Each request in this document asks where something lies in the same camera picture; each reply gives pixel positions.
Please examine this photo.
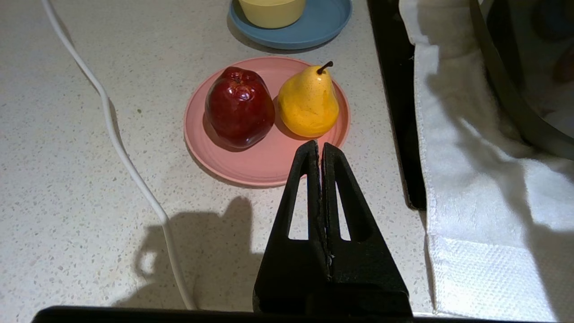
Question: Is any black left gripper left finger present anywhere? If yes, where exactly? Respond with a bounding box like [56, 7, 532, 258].
[252, 140, 333, 314]

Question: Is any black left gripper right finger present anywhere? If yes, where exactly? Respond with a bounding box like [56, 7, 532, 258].
[322, 142, 413, 315]

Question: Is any dark grey rice cooker base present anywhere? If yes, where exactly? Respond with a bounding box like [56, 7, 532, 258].
[470, 0, 574, 161]

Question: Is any yellow bowl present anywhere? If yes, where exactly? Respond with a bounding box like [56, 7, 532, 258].
[238, 0, 307, 29]

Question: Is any pink plate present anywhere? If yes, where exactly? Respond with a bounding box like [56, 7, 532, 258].
[183, 56, 351, 188]

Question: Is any white towel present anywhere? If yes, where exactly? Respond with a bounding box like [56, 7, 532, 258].
[398, 0, 574, 323]

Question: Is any black flat board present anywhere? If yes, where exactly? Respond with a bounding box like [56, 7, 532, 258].
[367, 0, 427, 210]

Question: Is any yellow pear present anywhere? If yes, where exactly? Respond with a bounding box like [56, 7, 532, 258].
[278, 61, 340, 138]

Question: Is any red apple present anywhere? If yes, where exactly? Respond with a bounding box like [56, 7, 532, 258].
[205, 66, 276, 149]

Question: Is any blue plate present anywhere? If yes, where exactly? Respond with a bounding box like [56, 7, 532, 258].
[229, 0, 353, 50]

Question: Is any white power cable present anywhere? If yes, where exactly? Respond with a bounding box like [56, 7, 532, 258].
[41, 0, 198, 311]

